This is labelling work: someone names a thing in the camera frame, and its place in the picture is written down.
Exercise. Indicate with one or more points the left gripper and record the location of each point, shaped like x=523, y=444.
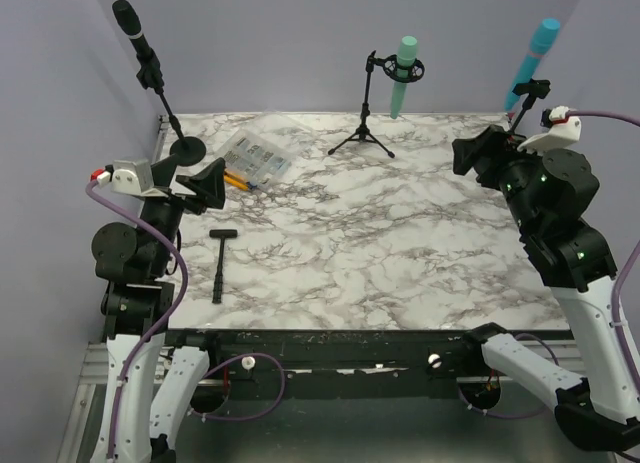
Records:
x=208, y=185

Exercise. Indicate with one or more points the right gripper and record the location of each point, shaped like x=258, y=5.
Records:
x=494, y=141

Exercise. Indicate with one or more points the black round-base stand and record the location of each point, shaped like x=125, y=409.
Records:
x=533, y=90
x=188, y=150

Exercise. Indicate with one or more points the mint green microphone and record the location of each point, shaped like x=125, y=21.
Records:
x=405, y=58

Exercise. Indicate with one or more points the cyan blue microphone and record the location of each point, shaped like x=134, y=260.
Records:
x=540, y=43

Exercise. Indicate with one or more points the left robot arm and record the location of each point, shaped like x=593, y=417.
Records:
x=147, y=279

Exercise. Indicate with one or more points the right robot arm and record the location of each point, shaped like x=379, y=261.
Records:
x=547, y=190

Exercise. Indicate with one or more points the black microphone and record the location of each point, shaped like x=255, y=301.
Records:
x=129, y=22

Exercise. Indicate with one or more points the yellow utility knife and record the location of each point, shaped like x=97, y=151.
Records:
x=236, y=183
x=253, y=186

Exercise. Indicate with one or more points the clear plastic screw box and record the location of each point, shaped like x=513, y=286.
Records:
x=254, y=158

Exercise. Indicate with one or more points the black T-handle tool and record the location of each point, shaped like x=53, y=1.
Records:
x=222, y=235

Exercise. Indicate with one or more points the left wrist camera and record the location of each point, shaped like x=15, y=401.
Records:
x=128, y=177

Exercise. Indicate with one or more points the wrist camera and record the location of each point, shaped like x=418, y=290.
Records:
x=128, y=177
x=563, y=131

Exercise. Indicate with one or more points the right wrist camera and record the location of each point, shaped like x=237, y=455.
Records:
x=563, y=131

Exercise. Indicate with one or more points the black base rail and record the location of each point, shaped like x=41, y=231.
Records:
x=336, y=364

